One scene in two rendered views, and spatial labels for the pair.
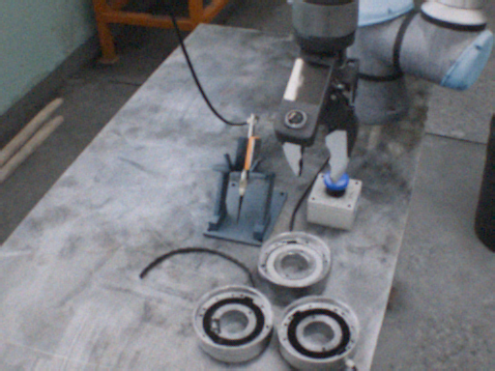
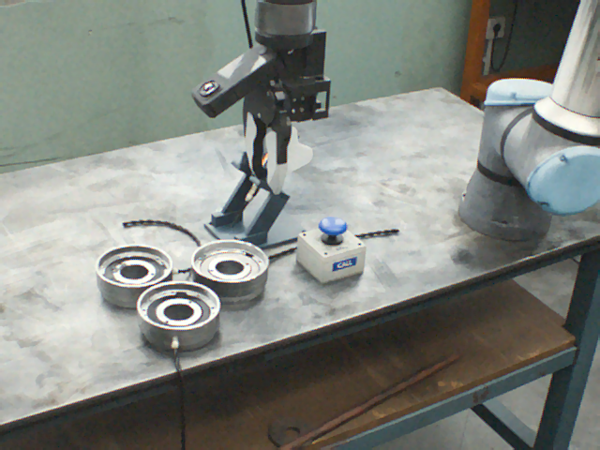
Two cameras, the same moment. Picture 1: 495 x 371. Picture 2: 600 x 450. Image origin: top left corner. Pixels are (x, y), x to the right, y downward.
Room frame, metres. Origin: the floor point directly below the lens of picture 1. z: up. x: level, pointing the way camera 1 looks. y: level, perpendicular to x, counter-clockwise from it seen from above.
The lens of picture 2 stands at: (-0.26, -0.78, 1.55)
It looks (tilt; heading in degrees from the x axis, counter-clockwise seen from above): 30 degrees down; 35
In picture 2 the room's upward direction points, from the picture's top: 4 degrees clockwise
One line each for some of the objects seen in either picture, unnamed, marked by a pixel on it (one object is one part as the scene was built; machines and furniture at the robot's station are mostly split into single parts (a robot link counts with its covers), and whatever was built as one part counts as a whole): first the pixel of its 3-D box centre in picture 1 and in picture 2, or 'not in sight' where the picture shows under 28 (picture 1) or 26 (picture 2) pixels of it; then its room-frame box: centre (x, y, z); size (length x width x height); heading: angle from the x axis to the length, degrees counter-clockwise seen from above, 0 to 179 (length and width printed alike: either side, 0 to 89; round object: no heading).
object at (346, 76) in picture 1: (324, 70); (286, 74); (0.64, -0.10, 1.10); 0.09 x 0.08 x 0.12; 158
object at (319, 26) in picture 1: (322, 11); (283, 13); (0.63, -0.09, 1.18); 0.08 x 0.08 x 0.05
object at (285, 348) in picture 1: (318, 336); (178, 317); (0.46, -0.08, 0.82); 0.10 x 0.10 x 0.04
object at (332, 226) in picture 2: (335, 188); (332, 236); (0.71, -0.14, 0.85); 0.04 x 0.04 x 0.05
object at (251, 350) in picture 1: (234, 325); (134, 277); (0.49, 0.03, 0.82); 0.10 x 0.10 x 0.04
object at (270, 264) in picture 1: (294, 268); (229, 273); (0.58, -0.06, 0.82); 0.08 x 0.08 x 0.02
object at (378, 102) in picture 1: (374, 82); (509, 188); (1.02, -0.26, 0.85); 0.15 x 0.15 x 0.10
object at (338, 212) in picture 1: (335, 198); (334, 251); (0.72, -0.14, 0.82); 0.08 x 0.07 x 0.05; 158
